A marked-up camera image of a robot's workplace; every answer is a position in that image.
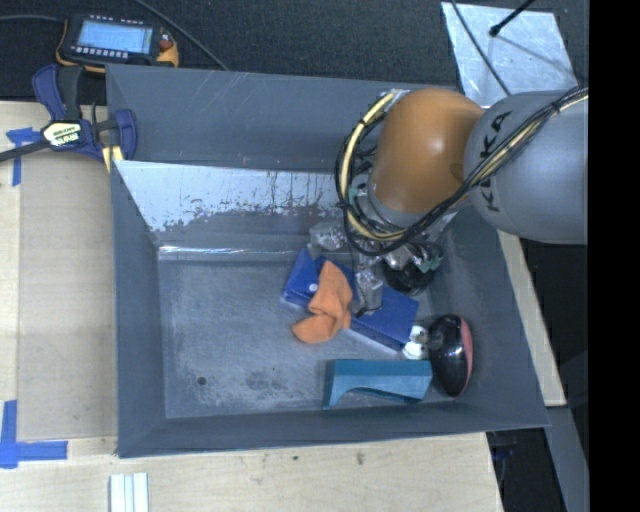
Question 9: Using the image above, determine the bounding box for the small white object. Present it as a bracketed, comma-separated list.
[401, 324, 431, 362]

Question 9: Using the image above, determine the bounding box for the teal foam wedge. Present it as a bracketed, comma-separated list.
[320, 358, 434, 411]

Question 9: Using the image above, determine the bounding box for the black cylinder on white bracket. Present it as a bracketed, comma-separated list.
[382, 259, 435, 297]

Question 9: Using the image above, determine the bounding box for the grey metal bin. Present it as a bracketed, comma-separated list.
[104, 63, 552, 459]

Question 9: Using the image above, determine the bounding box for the black and red round object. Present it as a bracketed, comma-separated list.
[426, 313, 475, 399]

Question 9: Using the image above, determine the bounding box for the blue flat box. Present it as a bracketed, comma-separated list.
[280, 247, 421, 352]

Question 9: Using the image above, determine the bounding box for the orange cloth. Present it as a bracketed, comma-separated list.
[290, 259, 354, 346]

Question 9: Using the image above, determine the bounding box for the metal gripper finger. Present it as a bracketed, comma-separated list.
[355, 271, 385, 315]
[308, 221, 347, 257]

